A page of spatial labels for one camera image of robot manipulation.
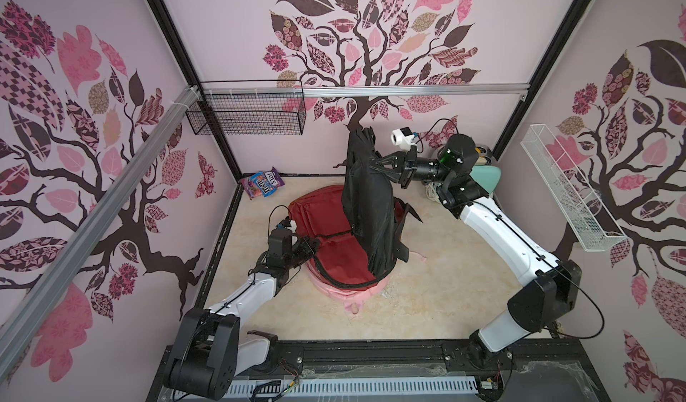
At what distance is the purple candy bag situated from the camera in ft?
3.80

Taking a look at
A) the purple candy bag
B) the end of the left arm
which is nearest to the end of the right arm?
the end of the left arm

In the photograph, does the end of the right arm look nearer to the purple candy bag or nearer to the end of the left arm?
the end of the left arm
